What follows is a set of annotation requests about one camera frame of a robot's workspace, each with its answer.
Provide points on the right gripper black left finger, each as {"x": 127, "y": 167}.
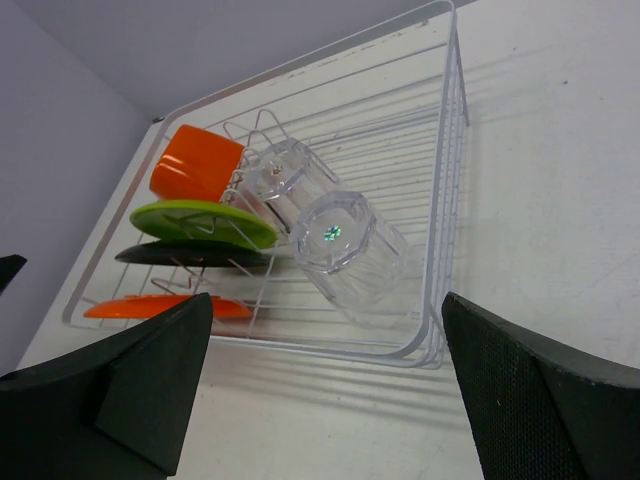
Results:
{"x": 118, "y": 408}

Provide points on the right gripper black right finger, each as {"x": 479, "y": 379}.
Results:
{"x": 538, "y": 408}

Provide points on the orange plastic plate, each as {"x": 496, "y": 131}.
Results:
{"x": 147, "y": 306}

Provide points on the clear faceted glass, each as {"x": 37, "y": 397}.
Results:
{"x": 286, "y": 178}
{"x": 361, "y": 263}

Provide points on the black plastic plate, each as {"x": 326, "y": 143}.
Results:
{"x": 192, "y": 253}

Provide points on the black left finger, left gripper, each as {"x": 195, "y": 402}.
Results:
{"x": 10, "y": 266}

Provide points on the green plastic plate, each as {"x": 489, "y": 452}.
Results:
{"x": 201, "y": 220}

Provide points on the orange plastic cup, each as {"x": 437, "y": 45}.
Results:
{"x": 195, "y": 165}

